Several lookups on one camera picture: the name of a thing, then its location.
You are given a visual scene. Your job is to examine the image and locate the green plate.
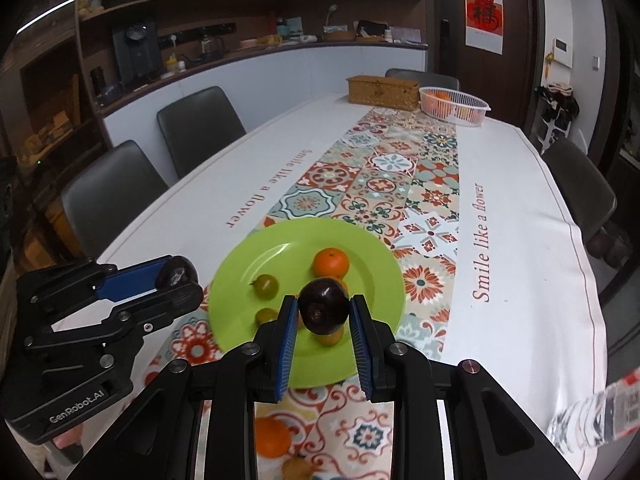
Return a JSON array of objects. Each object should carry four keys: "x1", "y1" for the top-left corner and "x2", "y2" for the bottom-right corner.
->
[{"x1": 207, "y1": 217, "x2": 407, "y2": 390}]

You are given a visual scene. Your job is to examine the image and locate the wicker box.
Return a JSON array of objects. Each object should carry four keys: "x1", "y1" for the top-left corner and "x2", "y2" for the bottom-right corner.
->
[{"x1": 346, "y1": 75, "x2": 421, "y2": 110}]

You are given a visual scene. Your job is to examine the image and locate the white lower cabinet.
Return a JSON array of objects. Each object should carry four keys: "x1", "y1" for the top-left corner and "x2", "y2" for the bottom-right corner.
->
[{"x1": 100, "y1": 42, "x2": 429, "y2": 181}]

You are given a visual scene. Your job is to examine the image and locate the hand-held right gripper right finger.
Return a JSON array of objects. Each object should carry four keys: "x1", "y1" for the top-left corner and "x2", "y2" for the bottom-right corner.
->
[{"x1": 349, "y1": 295, "x2": 581, "y2": 480}]

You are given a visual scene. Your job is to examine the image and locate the white plastic basket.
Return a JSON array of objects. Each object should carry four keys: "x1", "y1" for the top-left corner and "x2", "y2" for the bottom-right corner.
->
[{"x1": 419, "y1": 86, "x2": 492, "y2": 126}]

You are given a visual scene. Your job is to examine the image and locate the dark cloth pile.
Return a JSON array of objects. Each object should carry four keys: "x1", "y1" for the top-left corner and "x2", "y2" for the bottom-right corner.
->
[{"x1": 535, "y1": 82, "x2": 581, "y2": 136}]

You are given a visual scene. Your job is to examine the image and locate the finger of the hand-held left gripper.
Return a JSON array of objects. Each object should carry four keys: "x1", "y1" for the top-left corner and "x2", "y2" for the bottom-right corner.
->
[
  {"x1": 101, "y1": 281, "x2": 205, "y2": 333},
  {"x1": 16, "y1": 255, "x2": 173, "y2": 307}
]

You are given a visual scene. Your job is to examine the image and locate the grey dining chair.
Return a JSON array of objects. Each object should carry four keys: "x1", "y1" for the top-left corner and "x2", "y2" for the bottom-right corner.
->
[
  {"x1": 61, "y1": 140, "x2": 170, "y2": 261},
  {"x1": 385, "y1": 68, "x2": 461, "y2": 92},
  {"x1": 156, "y1": 86, "x2": 247, "y2": 179},
  {"x1": 542, "y1": 136, "x2": 632, "y2": 268}
]

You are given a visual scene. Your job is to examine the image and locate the black coffee machine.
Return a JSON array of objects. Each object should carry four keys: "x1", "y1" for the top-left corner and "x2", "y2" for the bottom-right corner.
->
[{"x1": 111, "y1": 19, "x2": 163, "y2": 86}]

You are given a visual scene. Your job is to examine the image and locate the red wall calendar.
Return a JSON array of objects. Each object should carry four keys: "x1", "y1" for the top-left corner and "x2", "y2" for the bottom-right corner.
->
[{"x1": 464, "y1": 0, "x2": 506, "y2": 55}]

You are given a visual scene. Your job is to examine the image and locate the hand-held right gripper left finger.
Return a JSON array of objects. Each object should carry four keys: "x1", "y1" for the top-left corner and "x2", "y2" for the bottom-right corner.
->
[{"x1": 67, "y1": 295, "x2": 300, "y2": 480}]

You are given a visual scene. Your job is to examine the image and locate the clear plastic water bottle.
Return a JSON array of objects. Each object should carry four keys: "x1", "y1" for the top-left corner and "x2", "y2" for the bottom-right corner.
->
[{"x1": 547, "y1": 367, "x2": 640, "y2": 453}]

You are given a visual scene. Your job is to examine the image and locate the wooden wall shelf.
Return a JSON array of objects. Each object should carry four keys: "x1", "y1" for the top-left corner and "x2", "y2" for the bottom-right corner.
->
[{"x1": 75, "y1": 0, "x2": 288, "y2": 106}]

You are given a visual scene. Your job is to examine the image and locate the brown kiwi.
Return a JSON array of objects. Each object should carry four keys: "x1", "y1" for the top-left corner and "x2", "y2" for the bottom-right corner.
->
[{"x1": 281, "y1": 457, "x2": 316, "y2": 480}]

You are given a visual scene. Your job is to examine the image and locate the dark brown door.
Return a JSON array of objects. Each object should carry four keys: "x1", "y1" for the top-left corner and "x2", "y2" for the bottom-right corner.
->
[{"x1": 432, "y1": 0, "x2": 546, "y2": 131}]

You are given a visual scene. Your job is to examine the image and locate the large orange mandarin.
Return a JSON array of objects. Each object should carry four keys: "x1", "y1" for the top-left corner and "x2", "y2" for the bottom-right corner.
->
[{"x1": 256, "y1": 417, "x2": 292, "y2": 458}]

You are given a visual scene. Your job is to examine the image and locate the dark purple plum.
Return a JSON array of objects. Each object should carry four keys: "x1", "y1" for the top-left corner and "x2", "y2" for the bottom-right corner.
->
[
  {"x1": 159, "y1": 256, "x2": 198, "y2": 288},
  {"x1": 298, "y1": 278, "x2": 351, "y2": 336}
]

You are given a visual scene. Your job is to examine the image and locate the patterned table runner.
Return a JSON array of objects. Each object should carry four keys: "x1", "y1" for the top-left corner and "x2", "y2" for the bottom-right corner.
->
[{"x1": 145, "y1": 105, "x2": 461, "y2": 480}]

